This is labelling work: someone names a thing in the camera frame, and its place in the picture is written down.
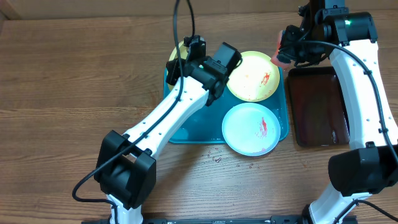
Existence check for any yellow plate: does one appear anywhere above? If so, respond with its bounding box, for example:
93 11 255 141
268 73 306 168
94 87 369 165
167 40 190 91
227 51 280 102

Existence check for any yellow plate top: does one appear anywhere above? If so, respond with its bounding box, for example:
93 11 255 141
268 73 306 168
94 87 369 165
227 51 280 102

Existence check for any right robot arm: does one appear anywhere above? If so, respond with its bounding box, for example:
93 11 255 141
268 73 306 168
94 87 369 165
272 0 397 223

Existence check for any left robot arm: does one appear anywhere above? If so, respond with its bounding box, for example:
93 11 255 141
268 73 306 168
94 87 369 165
94 35 242 223

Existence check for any teal plastic tray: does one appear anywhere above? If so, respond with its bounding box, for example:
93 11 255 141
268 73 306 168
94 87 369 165
170 67 289 144

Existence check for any black rectangular tray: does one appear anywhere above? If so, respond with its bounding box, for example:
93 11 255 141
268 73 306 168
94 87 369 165
287 67 349 147

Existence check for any light blue plate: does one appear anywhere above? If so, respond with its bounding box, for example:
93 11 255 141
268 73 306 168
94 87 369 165
221 103 280 157

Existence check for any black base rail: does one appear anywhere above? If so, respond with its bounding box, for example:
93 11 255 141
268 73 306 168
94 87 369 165
81 215 358 224

